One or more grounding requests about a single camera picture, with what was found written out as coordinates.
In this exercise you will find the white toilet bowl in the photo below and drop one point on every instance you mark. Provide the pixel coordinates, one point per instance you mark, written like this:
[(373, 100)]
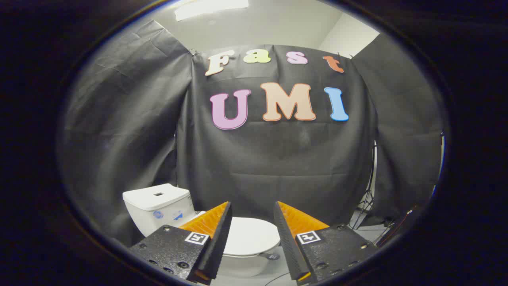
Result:
[(244, 265)]

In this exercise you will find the black backdrop cloth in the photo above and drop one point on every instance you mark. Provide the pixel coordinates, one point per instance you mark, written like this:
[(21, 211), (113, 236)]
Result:
[(278, 159)]

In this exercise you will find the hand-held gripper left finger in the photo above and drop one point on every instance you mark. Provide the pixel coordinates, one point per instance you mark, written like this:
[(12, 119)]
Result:
[(217, 246)]

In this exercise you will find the white toilet tank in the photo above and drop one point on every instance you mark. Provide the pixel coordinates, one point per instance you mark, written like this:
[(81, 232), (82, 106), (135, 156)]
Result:
[(156, 206)]

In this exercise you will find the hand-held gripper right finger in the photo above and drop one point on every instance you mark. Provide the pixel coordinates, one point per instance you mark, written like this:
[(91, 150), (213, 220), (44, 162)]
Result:
[(286, 246)]

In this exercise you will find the white toilet lid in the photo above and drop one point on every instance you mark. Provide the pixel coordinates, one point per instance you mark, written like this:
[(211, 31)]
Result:
[(250, 236)]

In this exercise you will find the black tripod stand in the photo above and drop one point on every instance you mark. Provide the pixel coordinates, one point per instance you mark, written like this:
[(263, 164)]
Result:
[(369, 198)]

